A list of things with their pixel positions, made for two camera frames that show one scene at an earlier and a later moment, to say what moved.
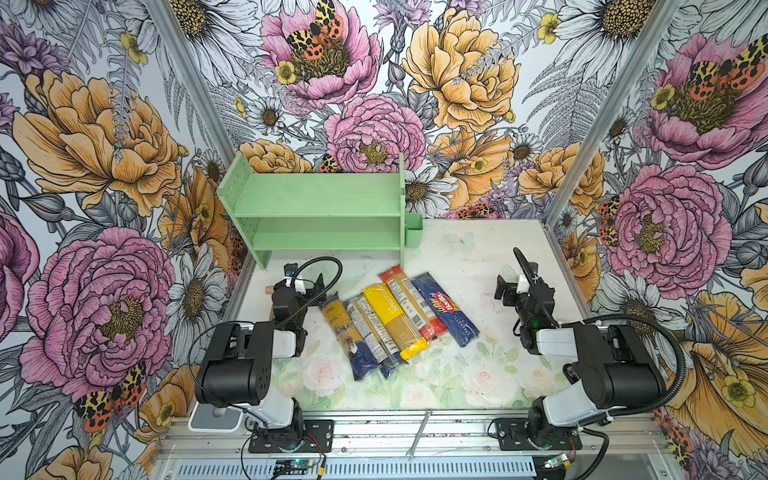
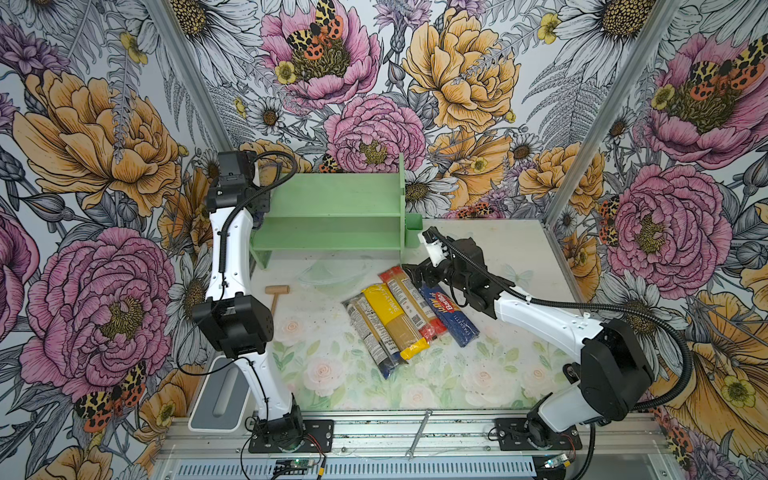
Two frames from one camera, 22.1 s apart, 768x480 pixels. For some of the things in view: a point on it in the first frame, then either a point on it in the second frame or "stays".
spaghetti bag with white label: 380,342 stays
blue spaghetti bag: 457,321 stays
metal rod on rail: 409,454 stays
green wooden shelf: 317,211 stays
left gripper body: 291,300 -> 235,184
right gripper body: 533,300 -> 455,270
